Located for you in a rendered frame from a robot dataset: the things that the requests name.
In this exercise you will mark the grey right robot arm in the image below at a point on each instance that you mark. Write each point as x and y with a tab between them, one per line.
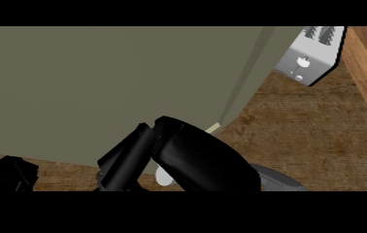
279	180

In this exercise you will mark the silver toaster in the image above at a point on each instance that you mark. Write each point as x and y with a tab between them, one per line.
310	59

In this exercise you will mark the brown wooden cabinet edge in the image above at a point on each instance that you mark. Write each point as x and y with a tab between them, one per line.
357	55

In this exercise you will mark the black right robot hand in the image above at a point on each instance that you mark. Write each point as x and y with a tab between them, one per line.
191	159

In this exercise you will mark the large grey-green cabinet door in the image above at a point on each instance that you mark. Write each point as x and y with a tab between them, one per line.
95	88

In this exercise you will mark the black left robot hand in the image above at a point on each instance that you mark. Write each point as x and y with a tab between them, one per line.
17	173

